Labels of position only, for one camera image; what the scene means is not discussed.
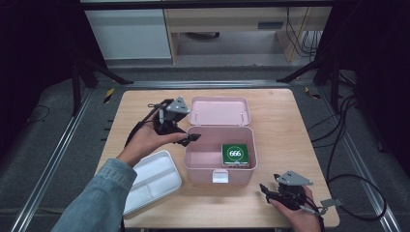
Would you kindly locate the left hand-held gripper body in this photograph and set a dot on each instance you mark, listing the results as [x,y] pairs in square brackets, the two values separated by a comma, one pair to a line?
[167,121]

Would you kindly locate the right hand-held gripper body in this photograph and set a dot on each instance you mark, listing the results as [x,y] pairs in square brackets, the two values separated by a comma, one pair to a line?
[293,193]

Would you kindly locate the pink storage box with lid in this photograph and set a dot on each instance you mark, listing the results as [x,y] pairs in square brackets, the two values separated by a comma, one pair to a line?
[219,111]

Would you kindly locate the green and white carton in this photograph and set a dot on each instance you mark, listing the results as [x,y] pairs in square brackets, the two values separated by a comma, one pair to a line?
[235,154]

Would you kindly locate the white divided tray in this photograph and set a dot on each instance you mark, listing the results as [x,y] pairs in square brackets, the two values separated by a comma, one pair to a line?
[154,180]

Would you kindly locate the person's right hand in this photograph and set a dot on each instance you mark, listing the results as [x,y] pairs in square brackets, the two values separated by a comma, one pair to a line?
[301,219]

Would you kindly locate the person's left hand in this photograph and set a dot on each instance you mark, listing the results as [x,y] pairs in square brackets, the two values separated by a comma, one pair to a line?
[143,141]

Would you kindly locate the grey table clamp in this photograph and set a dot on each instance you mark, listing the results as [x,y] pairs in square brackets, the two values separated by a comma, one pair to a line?
[332,203]

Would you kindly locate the yellow black tape strip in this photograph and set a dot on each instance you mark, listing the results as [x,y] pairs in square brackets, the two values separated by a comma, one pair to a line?
[109,95]
[312,92]

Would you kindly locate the white cabinet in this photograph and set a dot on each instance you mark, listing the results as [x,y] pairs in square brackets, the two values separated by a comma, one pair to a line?
[129,34]

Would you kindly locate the black metal stand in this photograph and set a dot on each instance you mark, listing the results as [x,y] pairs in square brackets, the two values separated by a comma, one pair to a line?
[77,83]
[333,77]

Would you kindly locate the light wooden desk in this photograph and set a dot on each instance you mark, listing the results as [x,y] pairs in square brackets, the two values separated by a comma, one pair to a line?
[225,19]

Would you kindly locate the aluminium cross rail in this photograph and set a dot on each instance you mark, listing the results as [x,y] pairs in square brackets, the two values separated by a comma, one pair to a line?
[206,84]

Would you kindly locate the aluminium floor rail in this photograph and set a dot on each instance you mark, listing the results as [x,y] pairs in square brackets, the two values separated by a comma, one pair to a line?
[364,167]
[51,164]

